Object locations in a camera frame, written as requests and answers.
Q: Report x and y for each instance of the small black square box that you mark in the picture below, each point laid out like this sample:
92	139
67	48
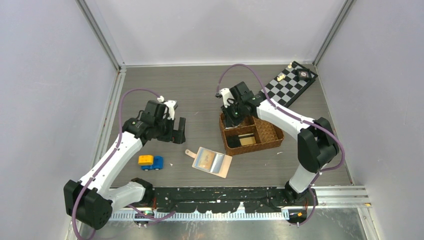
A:
304	74

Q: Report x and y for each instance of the black white chessboard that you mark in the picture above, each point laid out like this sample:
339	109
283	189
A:
291	88

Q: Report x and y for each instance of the woven wicker divided basket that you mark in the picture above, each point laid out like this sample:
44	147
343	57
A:
267	135

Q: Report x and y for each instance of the aluminium frame rail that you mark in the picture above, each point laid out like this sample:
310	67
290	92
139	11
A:
96	22

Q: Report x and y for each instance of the beige leather card holder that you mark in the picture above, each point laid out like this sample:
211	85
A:
194	156

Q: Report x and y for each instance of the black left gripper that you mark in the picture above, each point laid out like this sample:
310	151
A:
178	137

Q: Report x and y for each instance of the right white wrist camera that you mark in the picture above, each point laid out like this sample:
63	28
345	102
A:
226	96

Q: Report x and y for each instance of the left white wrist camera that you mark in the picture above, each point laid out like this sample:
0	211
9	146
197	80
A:
171	106

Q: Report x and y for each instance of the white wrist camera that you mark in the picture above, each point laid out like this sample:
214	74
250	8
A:
171	106
226	96

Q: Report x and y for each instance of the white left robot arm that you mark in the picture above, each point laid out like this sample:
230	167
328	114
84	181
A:
91	200

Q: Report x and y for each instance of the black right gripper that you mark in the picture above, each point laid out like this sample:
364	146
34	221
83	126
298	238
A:
230	121

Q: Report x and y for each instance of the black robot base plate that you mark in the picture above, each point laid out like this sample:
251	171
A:
219	200

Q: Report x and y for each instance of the blue yellow toy car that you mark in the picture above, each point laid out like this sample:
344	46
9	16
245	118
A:
150	162

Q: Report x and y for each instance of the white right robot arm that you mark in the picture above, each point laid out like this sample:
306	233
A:
316	142

